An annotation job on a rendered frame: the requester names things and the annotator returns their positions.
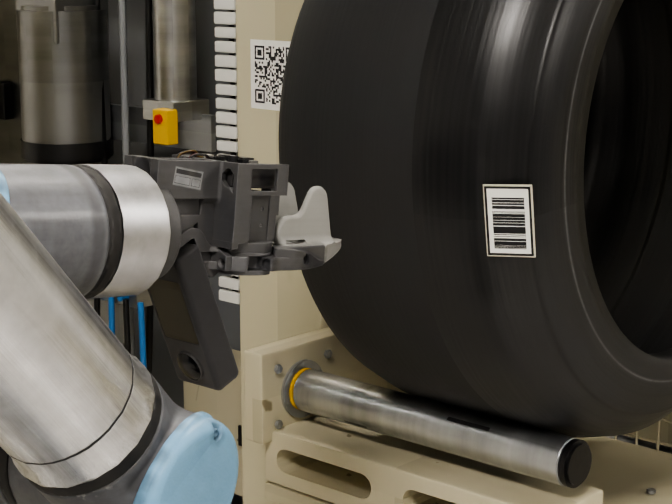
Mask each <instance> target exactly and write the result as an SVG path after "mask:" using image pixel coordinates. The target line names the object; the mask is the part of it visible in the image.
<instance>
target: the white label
mask: <svg viewBox="0 0 672 504"><path fill-rule="evenodd" d="M483 199H484V214H485V230H486V246H487V256H503V257H536V247H535V228H534V208H533V189H532V185H525V184H483Z"/></svg>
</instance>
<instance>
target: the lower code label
mask: <svg viewBox="0 0 672 504"><path fill-rule="evenodd" d="M290 43H291V42H290V41H274V40H257V39H250V54H251V108H257V109H267V110H276V111H280V100H281V91H282V83H283V77H284V71H285V65H286V60H287V56H288V51H289V47H290Z"/></svg>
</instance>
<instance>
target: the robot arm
mask: <svg viewBox="0 0 672 504"><path fill-rule="evenodd" d="M189 152H193V154H192V155H182V154H185V153H189ZM149 174H150V175H149ZM288 176H289V165H288V164H262V163H258V161H256V160H254V158H251V157H243V156H236V155H227V154H218V155H211V154H200V153H198V152H197V151H196V150H185V151H182V152H180V153H178V154H172V158H156V157H148V156H141V155H125V159H124V165H111V164H77V165H67V164H4V163H0V504H231V502H232V499H233V496H234V492H235V488H236V483H237V477H238V466H239V460H238V451H237V446H236V442H235V440H234V437H233V435H232V433H231V432H230V430H229V429H228V428H227V427H226V426H225V425H224V424H223V423H221V422H219V421H217V420H215V419H213V418H212V416H211V415H210V414H208V413H206V412H196V413H194V412H191V411H188V410H185V409H184V408H182V407H180V406H178V405H177V404H176V403H174V402H173V401H172V400H171V398H170V397H169V396H168V394H167V393H166V392H165V391H164V389H163V388H162V387H161V386H160V384H159V383H158V382H157V381H156V379H155V378H154V377H153V375H152V374H151V373H150V372H149V371H148V370H147V369H146V367H145V366H144V365H143V364H142V363H141V362H140V361H139V360H138V358H137V357H135V356H133V355H131V354H129V352H128V351H127V350H126V349H125V347H124V346H123V345H122V344H121V342H120V341H119V340H118V339H117V337H116V336H115V335H114V334H113V332H112V331H111V330H110V329H109V327H108V326H107V325H106V324H105V322H104V321H103V320H102V319H101V317H100V316H99V315H98V314H97V312H96V311H95V310H94V309H93V307H92V306H91V305H90V304H89V302H88V301H87V300H86V299H93V298H108V297H122V296H133V295H139V294H140V293H142V292H144V291H145V290H148V292H149V295H150V298H151V301H152V304H153V307H154V310H155V313H156V316H157V319H158V321H159V324H160V327H161V330H162V333H163V336H164V339H165V342H166V345H167V348H168V350H169V353H170V356H171V359H172V362H173V365H174V368H175V371H176V374H177V376H178V378H179V379H180V380H182V381H186V382H189V383H193V384H196V385H200V386H203V387H207V388H210V389H214V390H218V391H219V390H222V389H223V388H224V387H225V386H227V385H228V384H229V383H230V382H231V381H233V380H234V379H235V378H236V377H237V376H238V368H237V365H236V362H235V358H234V355H233V352H232V349H231V346H230V343H229V340H228V337H227V333H226V330H225V327H224V324H223V321H222V318H221V315H220V312H219V309H218V305H217V302H216V299H215V296H214V293H213V290H212V287H211V284H210V280H209V277H214V276H215V275H216V274H217V273H221V274H226V275H238V276H259V275H268V274H270V271H293V270H306V269H311V268H315V267H319V266H323V264H324V263H326V262H327V261H328V260H329V259H331V258H332V257H333V256H334V255H335V254H336V253H337V252H338V251H339V250H340V249H341V241H342V239H338V238H332V237H331V233H330V221H329V210H328V199H327V194H326V191H325V190H324V189H323V188H322V187H320V186H314V187H311V188H310V189H309V191H308V192H307V195H306V197H305V199H304V201H303V204H302V206H301V208H300V210H299V211H298V208H297V202H296V196H295V190H294V188H293V186H292V185H291V184H290V183H289V182H288ZM251 188H261V191H260V190H254V189H251Z"/></svg>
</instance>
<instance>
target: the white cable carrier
mask: <svg viewBox="0 0 672 504"><path fill-rule="evenodd" d="M214 9H223V10H228V12H221V11H216V12H214V23H215V24H228V27H215V37H218V38H228V41H215V51H216V52H224V53H229V55H215V66H217V67H229V69H215V80H216V81H224V82H229V84H216V94H220V95H229V98H221V97H219V98H216V108H217V109H226V110H230V112H223V111H218V112H216V122H217V123H224V124H230V126H225V125H217V126H216V136H217V137H222V138H230V140H217V150H221V151H228V152H230V154H227V155H236V156H238V153H236V152H238V129H237V112H236V110H237V98H235V96H237V84H235V83H236V82H237V69H236V70H235V68H237V58H236V56H235V53H236V42H235V38H236V27H234V25H236V12H234V10H236V0H214ZM219 286H220V287H224V288H229V290H226V289H220V290H219V300H222V301H226V302H231V303H235V304H240V276H238V275H232V276H228V277H227V276H220V277H219Z"/></svg>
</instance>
